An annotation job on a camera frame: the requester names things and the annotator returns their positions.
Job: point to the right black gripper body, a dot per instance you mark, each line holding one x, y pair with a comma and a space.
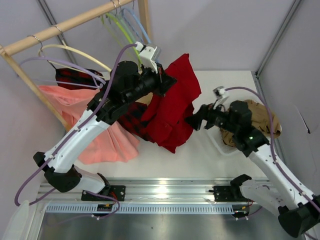
204, 115

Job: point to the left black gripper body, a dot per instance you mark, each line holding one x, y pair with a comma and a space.
160, 81

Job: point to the lime green hanger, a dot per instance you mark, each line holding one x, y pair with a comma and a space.
115, 28

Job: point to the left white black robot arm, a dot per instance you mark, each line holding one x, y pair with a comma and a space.
126, 85

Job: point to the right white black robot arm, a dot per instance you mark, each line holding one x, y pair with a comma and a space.
296, 207

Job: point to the red black plaid skirt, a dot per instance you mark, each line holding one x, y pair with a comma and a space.
131, 121

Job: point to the lilac hanger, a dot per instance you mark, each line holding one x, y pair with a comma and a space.
98, 80

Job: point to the mint green hanger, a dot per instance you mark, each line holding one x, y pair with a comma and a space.
133, 34

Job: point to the pink pleated skirt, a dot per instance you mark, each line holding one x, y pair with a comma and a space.
113, 145

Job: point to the light blue hanger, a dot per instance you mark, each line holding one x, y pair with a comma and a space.
143, 36

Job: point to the cream yellow hanger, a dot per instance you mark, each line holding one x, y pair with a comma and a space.
74, 50

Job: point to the white plastic basket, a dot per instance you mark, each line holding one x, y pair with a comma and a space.
225, 147

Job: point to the tan garment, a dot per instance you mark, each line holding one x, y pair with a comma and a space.
260, 120

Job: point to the wooden clothes rack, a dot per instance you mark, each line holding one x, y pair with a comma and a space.
24, 30

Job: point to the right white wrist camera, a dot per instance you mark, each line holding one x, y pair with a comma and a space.
221, 95

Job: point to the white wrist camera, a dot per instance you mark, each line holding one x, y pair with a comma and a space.
221, 95
148, 54

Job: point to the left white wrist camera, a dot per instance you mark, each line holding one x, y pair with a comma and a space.
148, 54

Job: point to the white slotted cable duct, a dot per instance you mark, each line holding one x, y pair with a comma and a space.
130, 208

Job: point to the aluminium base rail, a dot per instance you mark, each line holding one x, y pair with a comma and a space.
154, 190

